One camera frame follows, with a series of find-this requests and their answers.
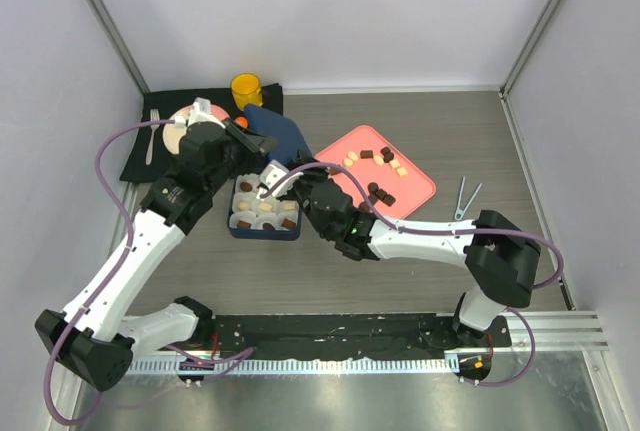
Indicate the pink plastic tray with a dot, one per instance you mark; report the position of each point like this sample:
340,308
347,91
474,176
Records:
381,163

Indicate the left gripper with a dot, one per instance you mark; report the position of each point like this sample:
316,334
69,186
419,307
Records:
256,143

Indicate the silver fork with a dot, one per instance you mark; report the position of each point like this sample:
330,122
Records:
154,119

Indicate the orange plastic spoon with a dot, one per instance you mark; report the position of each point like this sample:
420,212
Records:
242,121

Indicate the dark blue chocolate box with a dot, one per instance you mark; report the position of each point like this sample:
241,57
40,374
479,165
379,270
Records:
257,217

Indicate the light blue plastic tongs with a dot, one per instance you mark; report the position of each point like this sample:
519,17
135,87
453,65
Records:
463,206

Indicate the black cloth placemat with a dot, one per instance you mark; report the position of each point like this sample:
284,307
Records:
167,103

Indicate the brown rectangular chocolate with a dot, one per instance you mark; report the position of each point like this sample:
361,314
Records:
289,224
243,224

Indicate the yellow mug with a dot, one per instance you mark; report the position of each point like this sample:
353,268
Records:
246,90

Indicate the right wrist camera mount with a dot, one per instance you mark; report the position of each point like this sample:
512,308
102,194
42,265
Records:
268,181

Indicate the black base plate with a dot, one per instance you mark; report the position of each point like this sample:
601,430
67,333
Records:
338,337

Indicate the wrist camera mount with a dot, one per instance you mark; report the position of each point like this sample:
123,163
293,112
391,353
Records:
201,110
268,181

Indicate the dark blue box lid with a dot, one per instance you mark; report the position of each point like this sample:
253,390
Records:
290,140

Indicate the pink and cream plate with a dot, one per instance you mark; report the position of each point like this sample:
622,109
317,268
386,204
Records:
172,134

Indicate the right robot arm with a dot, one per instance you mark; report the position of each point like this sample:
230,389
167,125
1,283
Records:
501,259

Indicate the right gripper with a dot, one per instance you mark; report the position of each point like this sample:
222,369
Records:
310,173

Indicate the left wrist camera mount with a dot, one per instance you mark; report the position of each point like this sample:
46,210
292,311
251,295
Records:
201,110

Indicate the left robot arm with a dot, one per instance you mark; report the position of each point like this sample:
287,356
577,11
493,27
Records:
94,337

